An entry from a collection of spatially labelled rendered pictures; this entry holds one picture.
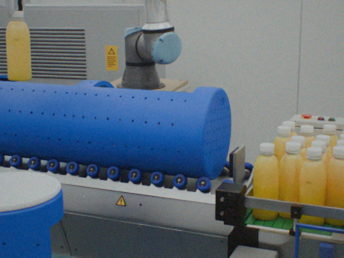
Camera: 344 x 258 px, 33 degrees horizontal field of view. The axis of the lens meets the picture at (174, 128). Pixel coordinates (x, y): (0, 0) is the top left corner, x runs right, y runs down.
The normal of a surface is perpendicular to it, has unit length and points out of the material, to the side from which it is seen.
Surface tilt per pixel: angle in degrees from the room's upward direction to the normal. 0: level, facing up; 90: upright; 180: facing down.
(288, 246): 90
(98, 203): 71
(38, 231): 90
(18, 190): 0
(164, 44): 99
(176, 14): 90
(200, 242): 110
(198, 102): 39
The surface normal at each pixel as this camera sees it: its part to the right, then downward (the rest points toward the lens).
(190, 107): -0.28, -0.54
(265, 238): -0.38, 0.22
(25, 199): 0.00, -0.97
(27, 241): 0.59, 0.18
